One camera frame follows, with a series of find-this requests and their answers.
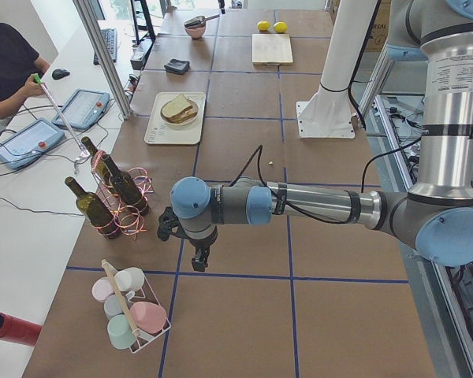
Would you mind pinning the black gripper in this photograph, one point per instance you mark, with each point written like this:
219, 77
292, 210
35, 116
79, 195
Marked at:
200, 243

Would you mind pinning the white round plate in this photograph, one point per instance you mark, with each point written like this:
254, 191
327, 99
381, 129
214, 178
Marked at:
183, 123

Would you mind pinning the bread slice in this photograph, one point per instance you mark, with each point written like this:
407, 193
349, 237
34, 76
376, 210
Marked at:
175, 107
184, 115

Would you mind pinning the cream bear tray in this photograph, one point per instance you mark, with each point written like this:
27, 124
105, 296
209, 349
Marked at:
161, 132

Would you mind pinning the white cup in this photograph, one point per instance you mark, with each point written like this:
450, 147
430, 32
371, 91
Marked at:
129, 279

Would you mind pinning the grey cup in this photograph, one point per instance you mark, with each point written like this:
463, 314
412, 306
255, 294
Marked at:
112, 307

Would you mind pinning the dark wine bottle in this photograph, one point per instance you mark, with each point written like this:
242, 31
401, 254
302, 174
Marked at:
93, 208
97, 165
125, 186

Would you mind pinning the light pink cup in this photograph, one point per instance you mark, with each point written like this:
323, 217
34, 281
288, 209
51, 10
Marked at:
102, 289

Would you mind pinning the mint green cup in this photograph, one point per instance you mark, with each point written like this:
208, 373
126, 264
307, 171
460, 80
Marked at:
120, 333

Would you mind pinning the teach pendant tablet far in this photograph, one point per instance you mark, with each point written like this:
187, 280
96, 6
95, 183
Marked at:
84, 108

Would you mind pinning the teach pendant tablet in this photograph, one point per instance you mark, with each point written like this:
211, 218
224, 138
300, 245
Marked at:
84, 108
30, 143

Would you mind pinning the grey folded cloth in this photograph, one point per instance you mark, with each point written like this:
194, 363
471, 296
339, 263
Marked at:
176, 66

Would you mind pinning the teach pendant tablet near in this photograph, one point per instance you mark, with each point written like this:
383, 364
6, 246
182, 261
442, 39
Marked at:
30, 143

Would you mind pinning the red cylinder bottle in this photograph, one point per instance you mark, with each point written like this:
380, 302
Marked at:
16, 330

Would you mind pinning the wooden cutting board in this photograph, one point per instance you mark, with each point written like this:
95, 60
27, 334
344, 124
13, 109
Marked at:
271, 49

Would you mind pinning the pink bowl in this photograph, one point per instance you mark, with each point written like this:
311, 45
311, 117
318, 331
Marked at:
196, 32

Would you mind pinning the black computer mouse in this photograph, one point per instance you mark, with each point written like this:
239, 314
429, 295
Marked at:
58, 74

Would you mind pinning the metal scoop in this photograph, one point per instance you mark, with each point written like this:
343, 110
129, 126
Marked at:
199, 21

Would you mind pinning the yellow lemon further right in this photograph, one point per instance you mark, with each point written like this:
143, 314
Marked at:
263, 25

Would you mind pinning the black keyboard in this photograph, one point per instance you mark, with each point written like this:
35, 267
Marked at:
109, 36

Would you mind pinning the yellow lemon near board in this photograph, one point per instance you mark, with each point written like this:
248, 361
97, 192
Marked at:
280, 27

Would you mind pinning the person in black shirt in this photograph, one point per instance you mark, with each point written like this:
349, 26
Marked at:
19, 62

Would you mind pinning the white wire cup rack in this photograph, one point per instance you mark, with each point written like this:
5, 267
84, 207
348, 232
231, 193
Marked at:
127, 299

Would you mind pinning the copper wire bottle rack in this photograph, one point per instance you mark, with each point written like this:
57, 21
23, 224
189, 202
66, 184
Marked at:
127, 218

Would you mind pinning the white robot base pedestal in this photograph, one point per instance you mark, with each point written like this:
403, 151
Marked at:
327, 114

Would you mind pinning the aluminium frame post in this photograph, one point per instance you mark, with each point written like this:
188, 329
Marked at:
91, 25

